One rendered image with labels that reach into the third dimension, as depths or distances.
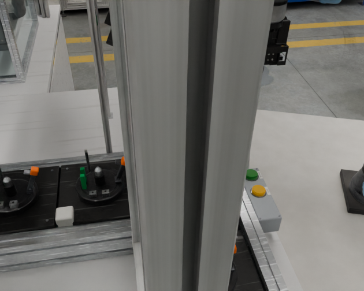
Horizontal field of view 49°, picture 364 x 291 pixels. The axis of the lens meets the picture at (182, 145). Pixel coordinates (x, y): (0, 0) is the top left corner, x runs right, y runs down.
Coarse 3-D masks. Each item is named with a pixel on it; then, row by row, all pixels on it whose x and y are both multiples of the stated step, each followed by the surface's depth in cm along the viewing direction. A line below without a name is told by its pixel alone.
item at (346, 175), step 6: (342, 174) 136; (348, 174) 136; (354, 174) 136; (342, 180) 135; (348, 180) 134; (348, 186) 131; (348, 192) 129; (348, 198) 127; (354, 198) 127; (348, 204) 125; (354, 204) 125; (360, 204) 125; (348, 210) 125; (354, 210) 124; (360, 210) 124
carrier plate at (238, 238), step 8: (240, 232) 105; (240, 240) 103; (240, 248) 101; (240, 256) 99; (248, 256) 99; (240, 264) 97; (248, 264) 97; (240, 272) 96; (248, 272) 96; (256, 272) 96; (240, 280) 94; (248, 280) 94; (256, 280) 94; (240, 288) 92; (248, 288) 92; (256, 288) 92
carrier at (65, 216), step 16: (112, 160) 126; (64, 176) 120; (80, 176) 110; (96, 176) 113; (112, 176) 118; (64, 192) 115; (80, 192) 112; (96, 192) 112; (112, 192) 113; (64, 208) 108; (80, 208) 110; (96, 208) 110; (112, 208) 111; (128, 208) 111; (64, 224) 106; (80, 224) 107
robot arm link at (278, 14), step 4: (276, 8) 93; (280, 8) 93; (284, 8) 94; (272, 12) 94; (276, 12) 94; (280, 12) 94; (284, 12) 95; (272, 16) 94; (276, 16) 94; (280, 16) 95; (284, 16) 96; (272, 20) 95; (276, 20) 95; (280, 20) 96
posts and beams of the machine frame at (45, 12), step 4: (40, 0) 237; (44, 0) 237; (40, 4) 238; (44, 4) 239; (48, 4) 242; (40, 8) 240; (44, 8) 241; (48, 8) 241; (44, 12) 243; (48, 12) 242; (44, 16) 243; (48, 16) 244
